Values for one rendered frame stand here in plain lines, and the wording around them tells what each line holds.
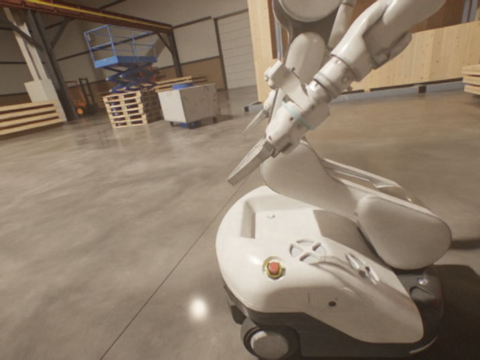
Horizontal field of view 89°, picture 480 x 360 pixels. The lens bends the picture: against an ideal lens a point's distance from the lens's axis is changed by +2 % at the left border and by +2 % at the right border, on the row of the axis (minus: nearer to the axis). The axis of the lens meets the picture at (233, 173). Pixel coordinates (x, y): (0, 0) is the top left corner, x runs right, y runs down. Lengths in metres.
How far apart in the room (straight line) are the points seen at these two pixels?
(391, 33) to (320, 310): 0.59
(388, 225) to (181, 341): 0.76
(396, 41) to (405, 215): 0.45
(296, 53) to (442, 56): 5.78
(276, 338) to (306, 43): 0.76
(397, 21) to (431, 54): 5.83
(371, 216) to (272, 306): 0.35
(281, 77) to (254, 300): 0.52
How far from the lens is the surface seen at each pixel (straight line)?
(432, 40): 6.33
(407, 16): 0.51
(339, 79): 0.48
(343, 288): 0.67
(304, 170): 0.66
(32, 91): 15.85
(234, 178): 0.52
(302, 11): 0.64
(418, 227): 0.83
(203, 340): 1.01
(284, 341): 0.83
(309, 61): 0.67
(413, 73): 6.29
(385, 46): 0.51
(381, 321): 0.78
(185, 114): 4.88
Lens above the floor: 0.80
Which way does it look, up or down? 21 degrees down
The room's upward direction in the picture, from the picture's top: 9 degrees counter-clockwise
